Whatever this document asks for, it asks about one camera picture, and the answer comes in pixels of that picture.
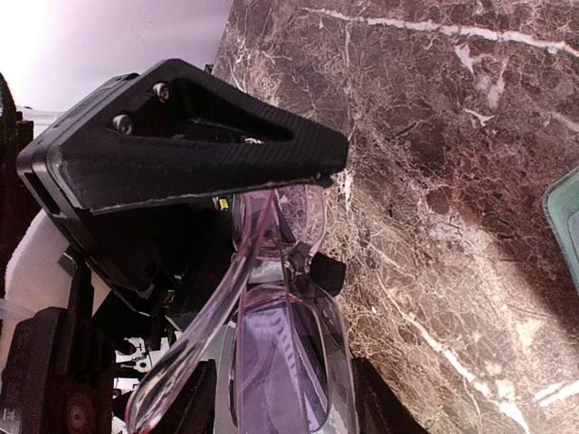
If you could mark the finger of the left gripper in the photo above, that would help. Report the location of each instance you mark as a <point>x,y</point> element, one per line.
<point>175,133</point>
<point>319,272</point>

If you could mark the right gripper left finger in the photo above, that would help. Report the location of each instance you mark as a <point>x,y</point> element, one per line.
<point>194,408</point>

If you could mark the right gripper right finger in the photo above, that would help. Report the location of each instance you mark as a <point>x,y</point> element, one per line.
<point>378,410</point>

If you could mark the dark grey glasses case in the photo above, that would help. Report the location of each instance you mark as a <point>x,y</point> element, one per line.
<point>560,206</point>

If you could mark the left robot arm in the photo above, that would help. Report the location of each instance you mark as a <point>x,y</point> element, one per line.
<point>9,181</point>

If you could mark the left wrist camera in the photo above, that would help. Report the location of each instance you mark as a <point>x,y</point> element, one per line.
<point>58,377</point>

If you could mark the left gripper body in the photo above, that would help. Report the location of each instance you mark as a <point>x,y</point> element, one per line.
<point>142,254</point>

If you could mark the brown sunglasses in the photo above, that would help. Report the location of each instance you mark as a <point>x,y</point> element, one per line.
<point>285,365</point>

